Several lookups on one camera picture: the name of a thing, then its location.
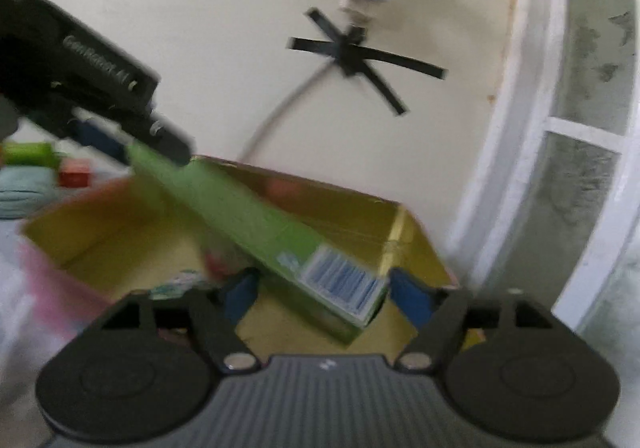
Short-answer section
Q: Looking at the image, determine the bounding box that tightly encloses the green tube package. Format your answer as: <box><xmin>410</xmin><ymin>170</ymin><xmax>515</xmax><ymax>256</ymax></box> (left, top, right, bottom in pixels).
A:
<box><xmin>1</xmin><ymin>142</ymin><xmax>61</xmax><ymax>170</ymax></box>

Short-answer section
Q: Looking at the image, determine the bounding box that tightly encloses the small red box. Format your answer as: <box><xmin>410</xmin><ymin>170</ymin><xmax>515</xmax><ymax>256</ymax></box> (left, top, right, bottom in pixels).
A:
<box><xmin>58</xmin><ymin>158</ymin><xmax>93</xmax><ymax>189</ymax></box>

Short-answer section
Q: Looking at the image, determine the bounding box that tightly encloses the teal zip pouch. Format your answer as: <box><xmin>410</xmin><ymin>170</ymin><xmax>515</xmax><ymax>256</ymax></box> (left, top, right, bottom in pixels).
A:
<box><xmin>1</xmin><ymin>165</ymin><xmax>58</xmax><ymax>220</ymax></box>

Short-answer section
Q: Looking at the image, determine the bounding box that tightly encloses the green rectangular carton box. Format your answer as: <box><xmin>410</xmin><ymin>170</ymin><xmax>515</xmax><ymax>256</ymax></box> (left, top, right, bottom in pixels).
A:
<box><xmin>128</xmin><ymin>144</ymin><xmax>387</xmax><ymax>343</ymax></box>

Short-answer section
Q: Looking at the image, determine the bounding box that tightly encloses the pink macaron biscuit tin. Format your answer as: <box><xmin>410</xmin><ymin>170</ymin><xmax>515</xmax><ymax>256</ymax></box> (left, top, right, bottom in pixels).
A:
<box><xmin>21</xmin><ymin>153</ymin><xmax>454</xmax><ymax>339</ymax></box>

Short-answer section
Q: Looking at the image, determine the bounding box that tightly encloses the white framed window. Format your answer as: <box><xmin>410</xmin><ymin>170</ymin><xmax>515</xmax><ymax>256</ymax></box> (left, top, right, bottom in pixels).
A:
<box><xmin>447</xmin><ymin>0</ymin><xmax>640</xmax><ymax>348</ymax></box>

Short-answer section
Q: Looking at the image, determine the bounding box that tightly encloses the black tape cross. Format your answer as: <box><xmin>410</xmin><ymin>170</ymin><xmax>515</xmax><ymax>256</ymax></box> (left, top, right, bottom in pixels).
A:
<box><xmin>288</xmin><ymin>8</ymin><xmax>448</xmax><ymax>116</ymax></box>

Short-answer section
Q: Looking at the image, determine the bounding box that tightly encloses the grey power cable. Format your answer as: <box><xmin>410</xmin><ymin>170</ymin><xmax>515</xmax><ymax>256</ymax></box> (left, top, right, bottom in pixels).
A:
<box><xmin>236</xmin><ymin>59</ymin><xmax>334</xmax><ymax>164</ymax></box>

